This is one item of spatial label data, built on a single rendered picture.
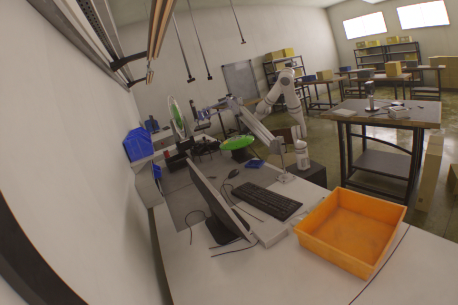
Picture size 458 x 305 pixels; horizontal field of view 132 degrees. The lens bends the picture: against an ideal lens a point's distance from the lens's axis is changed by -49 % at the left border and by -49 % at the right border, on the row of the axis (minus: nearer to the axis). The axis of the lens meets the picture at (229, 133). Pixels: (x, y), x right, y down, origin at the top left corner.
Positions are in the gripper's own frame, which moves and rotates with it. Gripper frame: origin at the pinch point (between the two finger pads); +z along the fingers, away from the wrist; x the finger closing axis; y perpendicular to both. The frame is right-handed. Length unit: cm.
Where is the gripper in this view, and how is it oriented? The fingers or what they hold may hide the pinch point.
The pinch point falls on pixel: (245, 136)
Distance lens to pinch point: 161.0
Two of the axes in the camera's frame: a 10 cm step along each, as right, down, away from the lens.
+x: -7.7, 3.6, -5.3
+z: -3.2, 4.9, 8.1
